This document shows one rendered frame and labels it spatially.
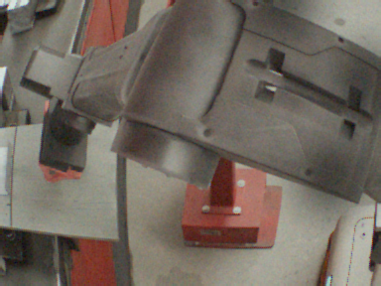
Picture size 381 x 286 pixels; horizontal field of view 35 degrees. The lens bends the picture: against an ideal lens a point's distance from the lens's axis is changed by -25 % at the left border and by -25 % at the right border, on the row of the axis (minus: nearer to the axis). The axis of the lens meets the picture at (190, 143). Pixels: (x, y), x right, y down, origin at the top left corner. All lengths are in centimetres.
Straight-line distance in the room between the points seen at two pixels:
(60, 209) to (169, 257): 106
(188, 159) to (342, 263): 135
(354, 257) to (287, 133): 137
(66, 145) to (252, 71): 55
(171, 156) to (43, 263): 73
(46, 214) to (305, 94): 66
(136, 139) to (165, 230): 167
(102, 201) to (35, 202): 11
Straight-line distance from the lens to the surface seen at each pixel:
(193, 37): 33
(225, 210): 189
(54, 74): 76
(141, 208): 205
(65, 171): 86
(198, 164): 34
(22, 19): 132
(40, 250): 106
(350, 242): 168
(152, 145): 34
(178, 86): 33
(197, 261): 196
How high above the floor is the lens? 181
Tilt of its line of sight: 58 degrees down
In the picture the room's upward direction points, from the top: 7 degrees counter-clockwise
